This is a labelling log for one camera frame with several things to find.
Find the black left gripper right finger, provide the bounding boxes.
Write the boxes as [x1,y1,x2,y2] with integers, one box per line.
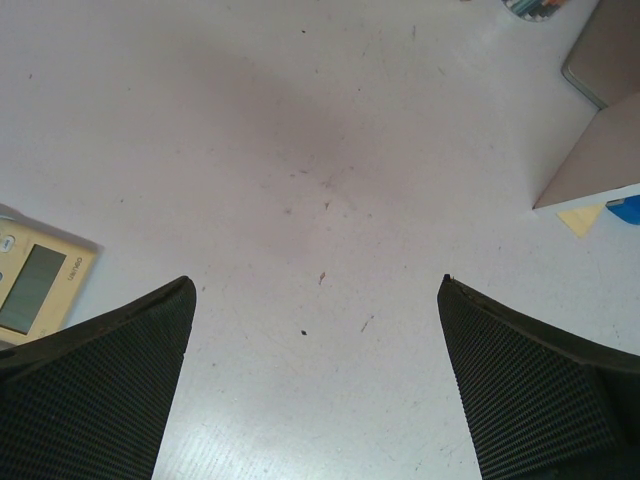
[437,276,639,479]

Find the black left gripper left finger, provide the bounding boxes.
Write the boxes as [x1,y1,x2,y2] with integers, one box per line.
[1,276,195,479]

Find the yellow sticky note pad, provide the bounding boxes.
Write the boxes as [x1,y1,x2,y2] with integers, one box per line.
[557,203,605,238]

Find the clear pen cup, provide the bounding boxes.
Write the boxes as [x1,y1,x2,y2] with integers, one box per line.
[502,0,567,22]

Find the beige digital timer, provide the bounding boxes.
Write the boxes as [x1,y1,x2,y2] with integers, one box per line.
[1,204,101,347]

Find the blue small cube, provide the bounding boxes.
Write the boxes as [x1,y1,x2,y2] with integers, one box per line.
[606,195,640,226]

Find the white small shelf stand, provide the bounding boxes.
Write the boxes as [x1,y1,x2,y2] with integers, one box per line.
[533,1,639,213]

